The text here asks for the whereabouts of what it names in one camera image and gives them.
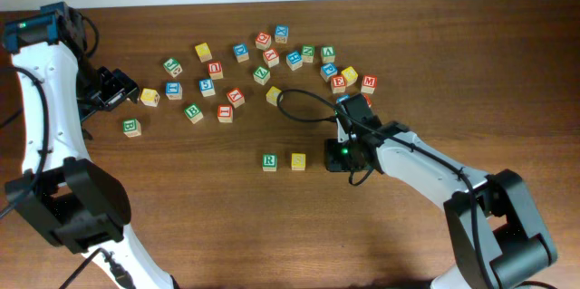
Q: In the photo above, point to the blue X block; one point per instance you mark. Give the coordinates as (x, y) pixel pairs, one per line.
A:
(281, 33)

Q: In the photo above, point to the red 3 block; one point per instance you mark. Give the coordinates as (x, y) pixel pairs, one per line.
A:
(368, 100)

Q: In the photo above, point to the green J block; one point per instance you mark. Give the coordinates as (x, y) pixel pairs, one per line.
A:
(172, 67)

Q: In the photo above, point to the green Z block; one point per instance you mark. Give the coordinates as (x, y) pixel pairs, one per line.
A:
(261, 75)

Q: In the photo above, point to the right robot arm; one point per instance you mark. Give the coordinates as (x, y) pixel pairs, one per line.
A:
(498, 237)

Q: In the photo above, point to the blue 5 block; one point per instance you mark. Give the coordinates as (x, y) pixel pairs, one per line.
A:
(206, 87)

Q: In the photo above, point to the red K block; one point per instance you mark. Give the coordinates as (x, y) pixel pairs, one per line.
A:
(236, 97)

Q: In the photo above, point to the red Y block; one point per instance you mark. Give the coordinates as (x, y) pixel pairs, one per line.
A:
(271, 57)

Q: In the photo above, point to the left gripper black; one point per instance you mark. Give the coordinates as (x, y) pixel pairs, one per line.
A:
(118, 91)

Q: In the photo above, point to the blue E block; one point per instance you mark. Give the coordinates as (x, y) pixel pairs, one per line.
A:
(342, 98)

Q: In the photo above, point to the yellow S block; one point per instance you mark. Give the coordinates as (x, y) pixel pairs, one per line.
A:
(298, 161)

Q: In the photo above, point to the green B block centre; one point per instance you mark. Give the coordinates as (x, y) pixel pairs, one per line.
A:
(193, 113)

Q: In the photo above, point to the yellow block right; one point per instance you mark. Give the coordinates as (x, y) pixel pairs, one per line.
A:
(350, 75)

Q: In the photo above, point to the blue D block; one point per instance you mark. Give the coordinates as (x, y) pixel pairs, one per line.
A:
(241, 52)

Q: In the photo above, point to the yellow W block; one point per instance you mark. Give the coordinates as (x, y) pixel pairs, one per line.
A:
(149, 97)

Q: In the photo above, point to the green b block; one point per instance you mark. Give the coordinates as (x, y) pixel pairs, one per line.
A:
(193, 113)
(131, 128)

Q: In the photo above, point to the green V block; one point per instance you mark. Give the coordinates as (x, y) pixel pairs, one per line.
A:
(328, 54)

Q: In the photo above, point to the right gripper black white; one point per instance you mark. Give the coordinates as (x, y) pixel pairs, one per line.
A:
(334, 160)

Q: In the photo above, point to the green N block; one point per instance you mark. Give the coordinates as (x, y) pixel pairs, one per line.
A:
(307, 53)

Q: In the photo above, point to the red C block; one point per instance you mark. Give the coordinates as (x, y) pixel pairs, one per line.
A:
(263, 41)

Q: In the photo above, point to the blue H block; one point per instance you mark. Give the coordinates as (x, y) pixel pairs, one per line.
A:
(294, 60)

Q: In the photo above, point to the red U block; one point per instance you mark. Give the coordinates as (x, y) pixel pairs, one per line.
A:
(215, 70)

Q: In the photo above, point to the yellow block centre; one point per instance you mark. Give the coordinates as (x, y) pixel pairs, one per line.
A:
(274, 96)

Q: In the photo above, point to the red M block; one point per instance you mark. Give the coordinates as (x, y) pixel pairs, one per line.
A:
(369, 84)

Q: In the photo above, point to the red I block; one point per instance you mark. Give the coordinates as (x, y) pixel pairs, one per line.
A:
(225, 113)

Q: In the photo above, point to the yellow block top left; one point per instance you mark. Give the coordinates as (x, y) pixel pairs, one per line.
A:
(203, 52)

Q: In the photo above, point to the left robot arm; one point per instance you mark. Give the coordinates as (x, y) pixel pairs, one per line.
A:
(62, 194)

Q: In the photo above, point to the red E block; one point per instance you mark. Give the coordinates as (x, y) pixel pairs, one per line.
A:
(338, 84)

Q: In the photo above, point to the blue P block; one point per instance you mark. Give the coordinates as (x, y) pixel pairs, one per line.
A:
(328, 70)

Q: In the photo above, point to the green R block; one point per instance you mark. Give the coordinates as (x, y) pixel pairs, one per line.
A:
(269, 162)

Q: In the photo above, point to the green B block left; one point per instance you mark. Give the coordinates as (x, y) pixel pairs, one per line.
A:
(131, 128)

